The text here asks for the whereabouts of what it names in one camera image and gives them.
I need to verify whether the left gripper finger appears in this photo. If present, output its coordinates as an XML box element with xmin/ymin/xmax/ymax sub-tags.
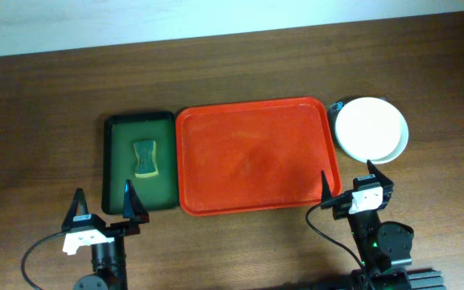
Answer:
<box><xmin>62</xmin><ymin>188</ymin><xmax>89</xmax><ymax>230</ymax></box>
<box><xmin>122</xmin><ymin>180</ymin><xmax>148</xmax><ymax>220</ymax></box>

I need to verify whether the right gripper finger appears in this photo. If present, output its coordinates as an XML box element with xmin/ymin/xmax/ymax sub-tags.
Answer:
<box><xmin>321</xmin><ymin>171</ymin><xmax>332</xmax><ymax>204</ymax></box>
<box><xmin>367</xmin><ymin>159</ymin><xmax>393</xmax><ymax>189</ymax></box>

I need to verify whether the yellow green scrub sponge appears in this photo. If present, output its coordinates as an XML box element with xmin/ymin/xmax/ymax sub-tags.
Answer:
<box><xmin>133</xmin><ymin>139</ymin><xmax>159</xmax><ymax>178</ymax></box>

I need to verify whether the white plate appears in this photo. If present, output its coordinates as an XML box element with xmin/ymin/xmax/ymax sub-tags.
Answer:
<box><xmin>327</xmin><ymin>97</ymin><xmax>409</xmax><ymax>164</ymax></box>

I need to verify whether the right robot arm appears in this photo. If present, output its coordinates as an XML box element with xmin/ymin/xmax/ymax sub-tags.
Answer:
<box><xmin>312</xmin><ymin>160</ymin><xmax>414</xmax><ymax>289</ymax></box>

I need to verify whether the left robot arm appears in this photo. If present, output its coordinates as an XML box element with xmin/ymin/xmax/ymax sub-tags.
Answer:
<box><xmin>61</xmin><ymin>180</ymin><xmax>149</xmax><ymax>290</ymax></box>

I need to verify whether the dark green rectangular tray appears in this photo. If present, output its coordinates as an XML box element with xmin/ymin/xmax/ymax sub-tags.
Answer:
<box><xmin>101</xmin><ymin>111</ymin><xmax>179</xmax><ymax>215</ymax></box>

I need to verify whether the red plastic tray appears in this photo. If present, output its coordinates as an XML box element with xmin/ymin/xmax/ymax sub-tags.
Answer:
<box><xmin>176</xmin><ymin>97</ymin><xmax>342</xmax><ymax>217</ymax></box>

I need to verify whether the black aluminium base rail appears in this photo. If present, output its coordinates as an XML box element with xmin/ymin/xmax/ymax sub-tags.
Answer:
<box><xmin>296</xmin><ymin>269</ymin><xmax>447</xmax><ymax>290</ymax></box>

